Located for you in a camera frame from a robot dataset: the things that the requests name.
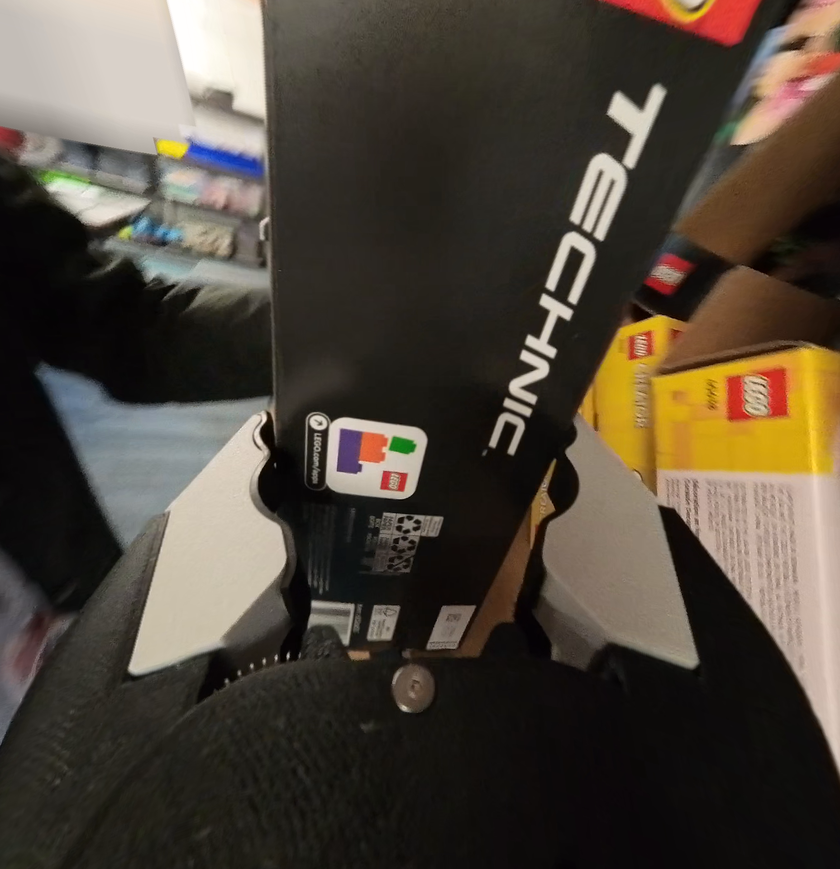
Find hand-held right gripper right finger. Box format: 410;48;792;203
532;413;701;672

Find person's black jacket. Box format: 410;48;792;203
0;367;125;612

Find large yellow lego box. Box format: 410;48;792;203
651;343;840;822

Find grey wire shelving rack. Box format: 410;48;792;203
16;88;268;269

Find colourful flower box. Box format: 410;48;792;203
725;0;840;147

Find blue plane lego box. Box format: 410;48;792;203
260;0;797;659

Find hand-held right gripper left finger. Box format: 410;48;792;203
127;409;299;678

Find brown cardboard box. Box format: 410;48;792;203
664;266;840;371
668;68;840;269

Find small yellow lego box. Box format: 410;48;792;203
579;315;689;503

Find black lego box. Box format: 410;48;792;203
634;231;754;320

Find row of blue bins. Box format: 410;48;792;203
186;139;266;179

